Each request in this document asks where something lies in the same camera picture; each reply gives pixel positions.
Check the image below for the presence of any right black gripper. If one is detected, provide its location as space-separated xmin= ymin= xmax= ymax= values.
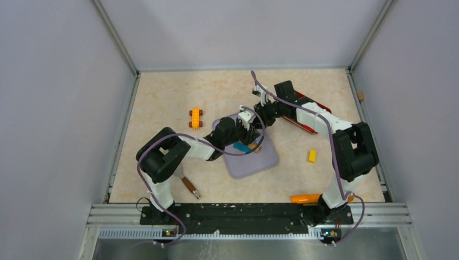
xmin=253 ymin=99 xmax=284 ymax=131

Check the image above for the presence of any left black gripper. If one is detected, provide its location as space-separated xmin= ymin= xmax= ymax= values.
xmin=222 ymin=119 xmax=259 ymax=147

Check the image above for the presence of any blue dough piece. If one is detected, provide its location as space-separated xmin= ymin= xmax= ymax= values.
xmin=233 ymin=142 xmax=251 ymax=153

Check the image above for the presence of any wooden rolling pin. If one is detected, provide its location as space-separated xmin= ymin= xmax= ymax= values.
xmin=247 ymin=142 xmax=261 ymax=153

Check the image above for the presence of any lavender plastic tray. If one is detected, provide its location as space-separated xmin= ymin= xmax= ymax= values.
xmin=212 ymin=114 xmax=279 ymax=179

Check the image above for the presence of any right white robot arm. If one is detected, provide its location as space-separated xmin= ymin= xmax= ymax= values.
xmin=252 ymin=80 xmax=379 ymax=223

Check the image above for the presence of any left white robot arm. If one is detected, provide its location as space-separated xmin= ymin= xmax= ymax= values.
xmin=136 ymin=114 xmax=266 ymax=224

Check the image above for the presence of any orange toy car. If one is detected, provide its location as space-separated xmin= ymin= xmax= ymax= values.
xmin=188 ymin=107 xmax=204 ymax=129

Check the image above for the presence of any red plate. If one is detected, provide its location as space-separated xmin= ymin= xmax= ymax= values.
xmin=281 ymin=91 xmax=332 ymax=135

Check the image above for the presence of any yellow block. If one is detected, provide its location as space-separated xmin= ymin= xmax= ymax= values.
xmin=307 ymin=149 xmax=317 ymax=164

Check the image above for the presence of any orange carrot toy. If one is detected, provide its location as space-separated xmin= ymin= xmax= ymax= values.
xmin=291 ymin=193 xmax=355 ymax=205

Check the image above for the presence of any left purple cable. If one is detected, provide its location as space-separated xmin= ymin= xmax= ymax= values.
xmin=135 ymin=106 xmax=267 ymax=247

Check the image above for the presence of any purple cable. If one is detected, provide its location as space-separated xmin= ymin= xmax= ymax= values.
xmin=135 ymin=106 xmax=267 ymax=247
xmin=250 ymin=70 xmax=366 ymax=245

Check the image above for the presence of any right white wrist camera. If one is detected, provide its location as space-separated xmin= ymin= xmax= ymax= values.
xmin=252 ymin=84 xmax=270 ymax=107

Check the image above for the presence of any metal scraper wooden handle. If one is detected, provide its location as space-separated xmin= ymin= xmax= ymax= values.
xmin=174 ymin=172 xmax=201 ymax=199

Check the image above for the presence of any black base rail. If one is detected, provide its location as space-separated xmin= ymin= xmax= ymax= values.
xmin=140 ymin=203 xmax=354 ymax=235

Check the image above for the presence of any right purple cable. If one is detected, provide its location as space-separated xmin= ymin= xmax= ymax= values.
xmin=250 ymin=70 xmax=366 ymax=245

